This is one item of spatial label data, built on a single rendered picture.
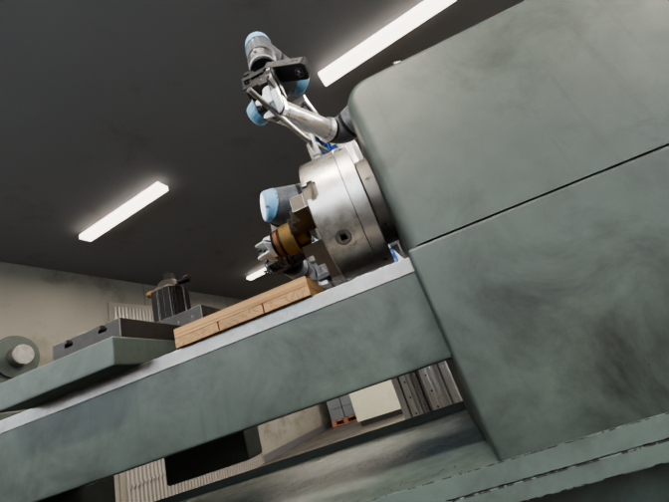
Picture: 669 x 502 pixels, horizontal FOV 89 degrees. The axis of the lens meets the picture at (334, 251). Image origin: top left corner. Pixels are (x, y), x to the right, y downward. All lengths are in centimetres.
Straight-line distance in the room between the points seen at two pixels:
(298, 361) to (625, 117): 68
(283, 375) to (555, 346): 44
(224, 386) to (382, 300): 34
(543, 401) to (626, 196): 33
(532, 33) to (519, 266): 45
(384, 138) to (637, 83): 41
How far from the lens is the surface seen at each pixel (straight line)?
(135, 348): 85
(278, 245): 87
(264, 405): 69
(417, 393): 154
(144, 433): 84
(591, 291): 61
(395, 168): 65
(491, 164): 65
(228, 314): 71
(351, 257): 75
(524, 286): 58
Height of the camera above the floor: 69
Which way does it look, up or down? 22 degrees up
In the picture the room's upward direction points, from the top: 19 degrees counter-clockwise
